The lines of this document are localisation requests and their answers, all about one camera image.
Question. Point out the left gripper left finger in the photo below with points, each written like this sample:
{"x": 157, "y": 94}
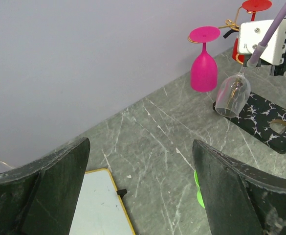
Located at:
{"x": 40, "y": 198}

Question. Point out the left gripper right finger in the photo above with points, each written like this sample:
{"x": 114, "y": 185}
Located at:
{"x": 239, "y": 199}

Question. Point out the green wine glass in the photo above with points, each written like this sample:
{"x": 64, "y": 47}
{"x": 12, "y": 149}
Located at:
{"x": 199, "y": 196}

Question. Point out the red wine glass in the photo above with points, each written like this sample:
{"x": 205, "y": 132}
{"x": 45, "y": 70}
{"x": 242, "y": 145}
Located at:
{"x": 251, "y": 7}

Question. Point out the clear glass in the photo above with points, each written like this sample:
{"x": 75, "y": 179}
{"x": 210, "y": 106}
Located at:
{"x": 233, "y": 94}

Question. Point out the magenta wine glass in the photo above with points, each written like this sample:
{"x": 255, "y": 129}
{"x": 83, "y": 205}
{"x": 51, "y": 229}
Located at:
{"x": 204, "y": 70}

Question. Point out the black marbled rack base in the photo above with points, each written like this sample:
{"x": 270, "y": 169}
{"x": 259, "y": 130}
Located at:
{"x": 256, "y": 117}

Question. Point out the gold wine glass rack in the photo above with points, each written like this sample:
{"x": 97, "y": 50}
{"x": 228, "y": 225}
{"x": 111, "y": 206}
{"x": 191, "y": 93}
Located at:
{"x": 228, "y": 24}

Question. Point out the white board gold frame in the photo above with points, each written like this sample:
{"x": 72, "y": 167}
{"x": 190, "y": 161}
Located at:
{"x": 100, "y": 209}

